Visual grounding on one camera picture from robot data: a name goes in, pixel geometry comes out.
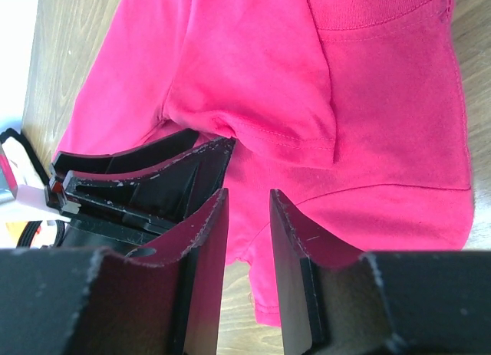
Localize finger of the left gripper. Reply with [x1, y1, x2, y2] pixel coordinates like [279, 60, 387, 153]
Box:
[50, 129, 199, 177]
[45, 137, 235, 232]

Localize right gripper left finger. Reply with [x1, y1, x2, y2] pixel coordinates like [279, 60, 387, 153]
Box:
[1, 189, 229, 354]

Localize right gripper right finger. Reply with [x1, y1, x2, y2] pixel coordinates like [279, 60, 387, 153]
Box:
[270, 189, 490, 354]

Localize pink t shirt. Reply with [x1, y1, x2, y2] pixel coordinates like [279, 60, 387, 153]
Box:
[58, 0, 473, 326]

